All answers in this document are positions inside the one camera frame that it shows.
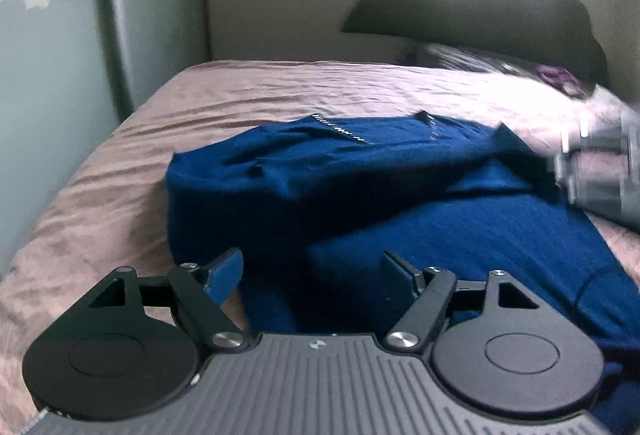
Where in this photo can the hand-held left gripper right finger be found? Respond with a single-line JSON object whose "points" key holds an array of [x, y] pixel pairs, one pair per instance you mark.
{"points": [[397, 272]]}

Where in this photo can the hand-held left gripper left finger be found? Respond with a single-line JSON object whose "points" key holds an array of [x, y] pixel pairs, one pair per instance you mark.
{"points": [[226, 274]]}

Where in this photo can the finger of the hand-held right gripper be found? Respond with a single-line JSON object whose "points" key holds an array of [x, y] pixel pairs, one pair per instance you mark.
{"points": [[600, 185], [600, 135]]}

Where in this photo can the blue knit sweater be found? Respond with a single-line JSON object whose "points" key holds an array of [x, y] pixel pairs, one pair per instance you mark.
{"points": [[350, 175]]}

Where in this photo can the purple cloth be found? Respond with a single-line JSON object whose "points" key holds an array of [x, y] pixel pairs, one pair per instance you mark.
{"points": [[555, 75]]}

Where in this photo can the patterned pillow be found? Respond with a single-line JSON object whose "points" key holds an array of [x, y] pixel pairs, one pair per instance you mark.
{"points": [[465, 57]]}

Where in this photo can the dark padded headboard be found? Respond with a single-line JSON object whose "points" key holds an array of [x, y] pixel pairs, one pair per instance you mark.
{"points": [[475, 10]]}

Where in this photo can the bed with pink sheet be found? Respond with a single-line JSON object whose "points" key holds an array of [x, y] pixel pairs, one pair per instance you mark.
{"points": [[225, 90]]}

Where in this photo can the glass wardrobe door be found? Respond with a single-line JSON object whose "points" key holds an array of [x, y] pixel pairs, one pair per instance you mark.
{"points": [[60, 65]]}

